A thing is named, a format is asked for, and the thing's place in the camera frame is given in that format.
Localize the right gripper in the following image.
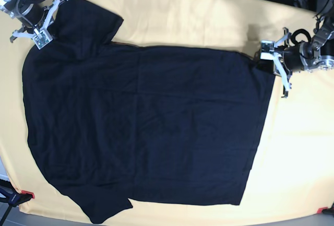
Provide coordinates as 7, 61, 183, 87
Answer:
10, 0, 68, 42

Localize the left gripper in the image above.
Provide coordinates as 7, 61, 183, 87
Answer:
273, 27, 304, 98

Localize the dark navy T-shirt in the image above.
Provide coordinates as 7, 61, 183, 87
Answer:
22, 0, 275, 224

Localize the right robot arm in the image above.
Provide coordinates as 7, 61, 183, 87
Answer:
1, 0, 68, 49

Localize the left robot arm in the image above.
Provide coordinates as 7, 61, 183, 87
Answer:
273, 9, 333, 98

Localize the yellow table cloth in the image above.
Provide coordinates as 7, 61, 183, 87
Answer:
1, 0, 333, 225

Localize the red clamp right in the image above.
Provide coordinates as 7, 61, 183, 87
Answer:
317, 204, 334, 216

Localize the red blue clamp left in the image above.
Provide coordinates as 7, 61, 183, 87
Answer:
1, 179, 35, 225

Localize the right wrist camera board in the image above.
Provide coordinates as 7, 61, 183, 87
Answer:
32, 29, 53, 50

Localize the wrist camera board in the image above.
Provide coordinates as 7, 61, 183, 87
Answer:
260, 40, 275, 61
32, 29, 53, 50

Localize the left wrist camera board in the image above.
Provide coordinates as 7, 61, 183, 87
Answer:
260, 40, 275, 61

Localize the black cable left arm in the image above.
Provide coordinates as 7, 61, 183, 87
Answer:
291, 29, 313, 45

